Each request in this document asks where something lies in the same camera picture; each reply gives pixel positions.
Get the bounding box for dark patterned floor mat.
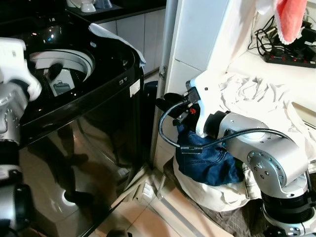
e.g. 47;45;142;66
195;195;270;237

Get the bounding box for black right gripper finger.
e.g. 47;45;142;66
156;93;175;113

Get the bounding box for grey vertical pipe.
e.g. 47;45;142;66
156;0;179;85

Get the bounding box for metal drawer handle bar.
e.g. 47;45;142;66
295;115;316;131

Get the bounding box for white washer label sticker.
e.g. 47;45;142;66
129;80;142;97

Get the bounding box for black top-load washing machine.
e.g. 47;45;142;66
0;10;147;237

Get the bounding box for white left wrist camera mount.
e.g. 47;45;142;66
0;38;43;102

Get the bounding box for blue denim jeans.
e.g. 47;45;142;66
175;123;246;188

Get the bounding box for red hanging towel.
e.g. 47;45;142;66
275;0;308;45

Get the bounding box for white cup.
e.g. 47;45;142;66
79;0;97;13

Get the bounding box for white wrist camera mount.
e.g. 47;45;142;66
190;70;231;138
0;38;43;102

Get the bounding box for white crumpled garment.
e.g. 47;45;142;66
217;73;316;166

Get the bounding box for tangled black power cables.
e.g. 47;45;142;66
248;14;316;56

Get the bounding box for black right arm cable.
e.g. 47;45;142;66
158;100;280;155

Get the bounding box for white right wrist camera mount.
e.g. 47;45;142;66
190;70;231;138

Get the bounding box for black power strip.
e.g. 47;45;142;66
263;48;316;68

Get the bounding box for cream fabric laundry bag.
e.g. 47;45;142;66
172;157;263;213

